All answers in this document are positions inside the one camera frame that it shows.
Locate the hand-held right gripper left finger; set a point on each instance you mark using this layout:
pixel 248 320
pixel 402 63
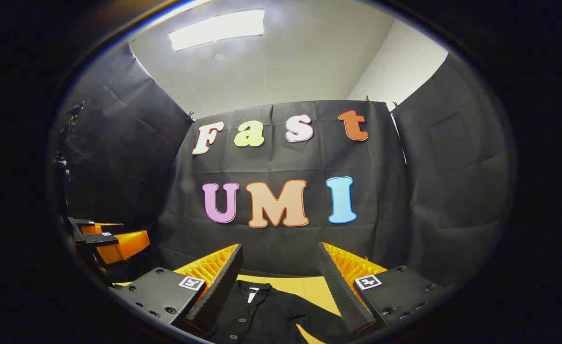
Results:
pixel 219 286

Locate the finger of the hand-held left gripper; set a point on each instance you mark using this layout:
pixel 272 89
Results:
pixel 128 246
pixel 106 228

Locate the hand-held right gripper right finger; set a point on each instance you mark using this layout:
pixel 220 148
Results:
pixel 340 291

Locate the black shirt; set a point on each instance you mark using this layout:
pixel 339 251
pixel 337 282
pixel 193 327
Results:
pixel 262 315

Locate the black backdrop cloth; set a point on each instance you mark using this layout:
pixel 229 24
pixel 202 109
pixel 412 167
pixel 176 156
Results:
pixel 286 162

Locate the ceiling light panel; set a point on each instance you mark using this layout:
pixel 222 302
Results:
pixel 219 28

